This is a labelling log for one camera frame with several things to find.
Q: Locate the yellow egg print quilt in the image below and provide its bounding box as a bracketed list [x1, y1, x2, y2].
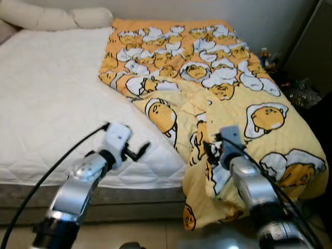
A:
[99, 19, 328, 231]

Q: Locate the grey robot leg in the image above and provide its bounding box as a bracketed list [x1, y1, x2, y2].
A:
[118, 241, 146, 249]

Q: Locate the white quilted mattress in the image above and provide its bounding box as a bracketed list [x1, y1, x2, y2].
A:
[0, 27, 187, 188]

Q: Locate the crumpled clear plastic bag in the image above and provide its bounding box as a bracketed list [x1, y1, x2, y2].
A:
[288, 78, 322, 109]

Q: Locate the small blue figurine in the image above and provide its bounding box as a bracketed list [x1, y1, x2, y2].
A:
[259, 48, 275, 71]

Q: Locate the dark wardrobe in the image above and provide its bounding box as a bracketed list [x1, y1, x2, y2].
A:
[283, 0, 332, 96]

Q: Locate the beige bolster pillow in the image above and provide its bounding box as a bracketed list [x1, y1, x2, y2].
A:
[0, 0, 114, 31]

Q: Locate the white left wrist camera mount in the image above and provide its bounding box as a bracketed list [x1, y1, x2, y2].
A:
[101, 123, 133, 169]

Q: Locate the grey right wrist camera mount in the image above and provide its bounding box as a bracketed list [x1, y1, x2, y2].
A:
[220, 126, 244, 167]

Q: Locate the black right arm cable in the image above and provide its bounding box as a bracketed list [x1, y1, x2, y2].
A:
[215, 134, 318, 245]

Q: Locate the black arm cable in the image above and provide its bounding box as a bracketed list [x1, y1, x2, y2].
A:
[215, 134, 318, 245]
[0, 123, 109, 249]

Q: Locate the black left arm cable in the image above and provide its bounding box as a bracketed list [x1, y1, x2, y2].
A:
[0, 123, 109, 249]

